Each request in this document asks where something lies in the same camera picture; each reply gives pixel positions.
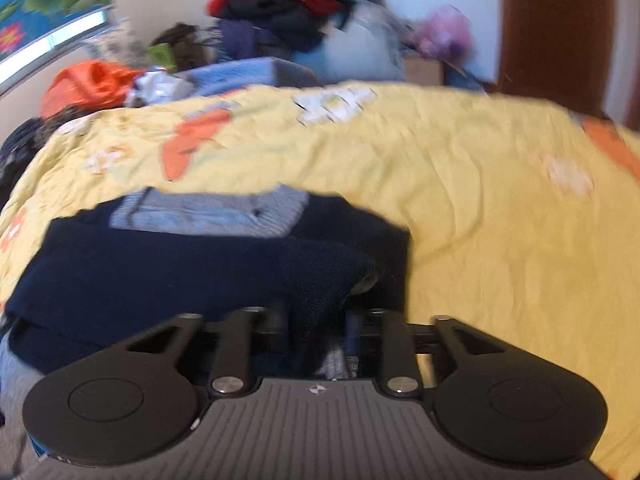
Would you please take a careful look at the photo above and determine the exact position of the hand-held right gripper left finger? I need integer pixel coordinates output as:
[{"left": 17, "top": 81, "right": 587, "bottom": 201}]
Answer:
[{"left": 113, "top": 304, "right": 291, "bottom": 401}]

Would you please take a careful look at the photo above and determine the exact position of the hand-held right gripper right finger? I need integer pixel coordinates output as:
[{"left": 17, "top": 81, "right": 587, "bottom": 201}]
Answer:
[{"left": 344, "top": 308, "right": 507, "bottom": 400}]

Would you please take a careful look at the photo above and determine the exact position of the navy and grey knit sweater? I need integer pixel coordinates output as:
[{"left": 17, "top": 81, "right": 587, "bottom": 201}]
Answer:
[{"left": 0, "top": 185, "right": 413, "bottom": 386}]

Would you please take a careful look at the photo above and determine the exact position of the pile of dark clothes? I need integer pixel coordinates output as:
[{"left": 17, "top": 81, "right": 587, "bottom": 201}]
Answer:
[{"left": 218, "top": 0, "right": 386, "bottom": 61}]

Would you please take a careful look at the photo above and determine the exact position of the yellow floral blanket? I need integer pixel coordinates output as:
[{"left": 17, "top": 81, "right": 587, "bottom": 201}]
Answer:
[{"left": 0, "top": 81, "right": 640, "bottom": 480}]

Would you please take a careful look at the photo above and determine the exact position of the light blue towel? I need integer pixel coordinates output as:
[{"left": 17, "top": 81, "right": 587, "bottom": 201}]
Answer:
[{"left": 184, "top": 57, "right": 319, "bottom": 99}]

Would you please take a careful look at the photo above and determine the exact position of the white crumpled cloth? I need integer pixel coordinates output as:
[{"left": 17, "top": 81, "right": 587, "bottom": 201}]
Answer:
[{"left": 126, "top": 69, "right": 195, "bottom": 108}]

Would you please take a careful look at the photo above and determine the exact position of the cardboard box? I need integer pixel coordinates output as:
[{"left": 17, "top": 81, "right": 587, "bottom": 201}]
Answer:
[{"left": 402, "top": 55, "right": 446, "bottom": 87}]

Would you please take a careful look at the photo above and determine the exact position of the pale blue garment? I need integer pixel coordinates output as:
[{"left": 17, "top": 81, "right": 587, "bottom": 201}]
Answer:
[{"left": 320, "top": 4, "right": 407, "bottom": 84}]

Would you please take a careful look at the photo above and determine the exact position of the dark olive garment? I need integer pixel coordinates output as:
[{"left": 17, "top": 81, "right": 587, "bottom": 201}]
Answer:
[{"left": 151, "top": 23, "right": 222, "bottom": 72}]

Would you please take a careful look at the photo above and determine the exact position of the orange cloth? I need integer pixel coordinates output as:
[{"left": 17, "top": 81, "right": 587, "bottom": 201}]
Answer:
[{"left": 40, "top": 60, "right": 147, "bottom": 120}]

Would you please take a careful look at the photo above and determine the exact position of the dark patterned cloth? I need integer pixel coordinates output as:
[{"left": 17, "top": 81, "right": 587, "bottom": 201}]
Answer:
[{"left": 0, "top": 116, "right": 57, "bottom": 198}]

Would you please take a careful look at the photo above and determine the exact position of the purple cloth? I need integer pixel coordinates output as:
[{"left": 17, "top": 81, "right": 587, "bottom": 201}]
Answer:
[{"left": 414, "top": 5, "right": 477, "bottom": 62}]

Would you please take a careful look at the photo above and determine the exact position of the white patterned cloth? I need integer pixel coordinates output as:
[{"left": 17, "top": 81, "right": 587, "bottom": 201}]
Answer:
[{"left": 91, "top": 17, "right": 151, "bottom": 70}]

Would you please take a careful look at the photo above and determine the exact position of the brown wooden door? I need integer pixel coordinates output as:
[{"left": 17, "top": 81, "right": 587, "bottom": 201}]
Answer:
[{"left": 499, "top": 0, "right": 617, "bottom": 117}]

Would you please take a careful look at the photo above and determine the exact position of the lotus wall picture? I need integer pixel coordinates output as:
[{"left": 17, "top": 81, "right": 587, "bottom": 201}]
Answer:
[{"left": 0, "top": 0, "right": 117, "bottom": 92}]

